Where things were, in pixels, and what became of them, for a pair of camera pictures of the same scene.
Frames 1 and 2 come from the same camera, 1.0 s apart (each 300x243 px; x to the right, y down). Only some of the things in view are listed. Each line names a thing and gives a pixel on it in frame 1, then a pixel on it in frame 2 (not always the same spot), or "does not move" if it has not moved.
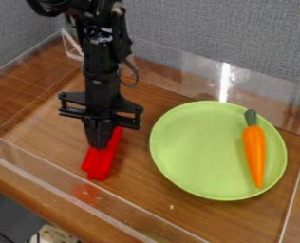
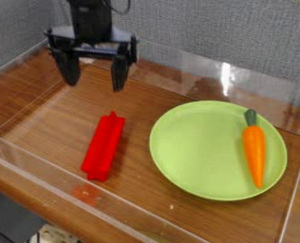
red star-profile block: (97, 158) does not move
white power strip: (53, 233) does not move
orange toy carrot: (255, 141) does not move
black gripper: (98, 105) to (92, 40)
